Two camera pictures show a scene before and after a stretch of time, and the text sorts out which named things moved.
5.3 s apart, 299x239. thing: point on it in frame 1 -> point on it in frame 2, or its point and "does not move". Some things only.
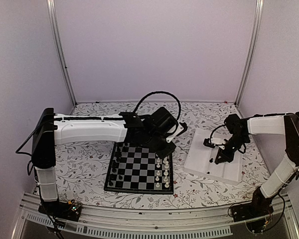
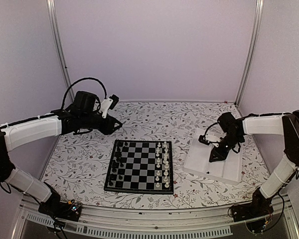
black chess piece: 113,177 does not move
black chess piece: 115,165 does not move
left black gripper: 165,153 -> 108,129
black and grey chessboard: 134,168 does not move
